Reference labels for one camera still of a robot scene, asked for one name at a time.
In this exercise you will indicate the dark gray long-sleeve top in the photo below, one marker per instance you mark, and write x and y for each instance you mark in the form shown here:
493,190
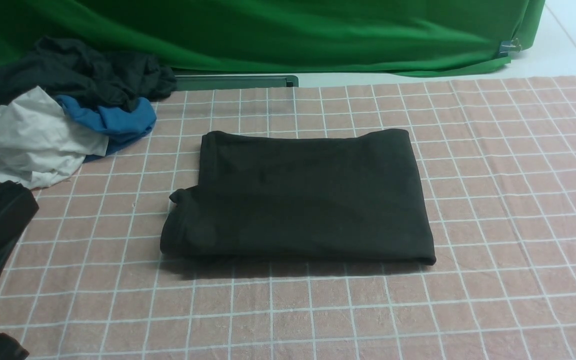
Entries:
356,198

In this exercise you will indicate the crumpled white garment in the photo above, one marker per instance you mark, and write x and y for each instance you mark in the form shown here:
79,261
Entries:
40,145

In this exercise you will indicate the crumpled blue garment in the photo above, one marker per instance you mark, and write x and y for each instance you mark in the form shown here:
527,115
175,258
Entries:
122,128

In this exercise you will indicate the crumpled black garment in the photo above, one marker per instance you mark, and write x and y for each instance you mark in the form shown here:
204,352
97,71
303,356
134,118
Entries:
69,67

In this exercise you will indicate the dark green metal bar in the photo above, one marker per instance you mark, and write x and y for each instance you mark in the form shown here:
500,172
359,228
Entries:
234,82

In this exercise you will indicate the green backdrop cloth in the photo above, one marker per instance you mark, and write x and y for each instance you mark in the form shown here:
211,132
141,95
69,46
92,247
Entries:
415,38

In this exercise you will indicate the pink checkered tablecloth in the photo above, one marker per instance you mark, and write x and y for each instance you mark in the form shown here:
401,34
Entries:
497,159

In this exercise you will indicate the blue binder clip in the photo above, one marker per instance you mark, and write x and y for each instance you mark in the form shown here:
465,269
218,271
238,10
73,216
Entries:
508,47

